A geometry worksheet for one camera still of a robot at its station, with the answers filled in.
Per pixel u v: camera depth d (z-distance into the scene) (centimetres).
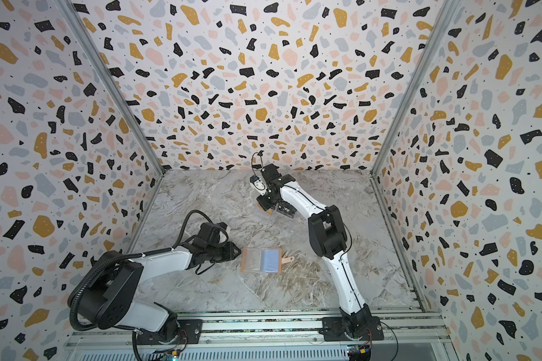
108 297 43
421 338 74
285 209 98
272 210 98
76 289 44
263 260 90
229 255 80
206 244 72
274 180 76
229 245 81
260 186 90
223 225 87
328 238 60
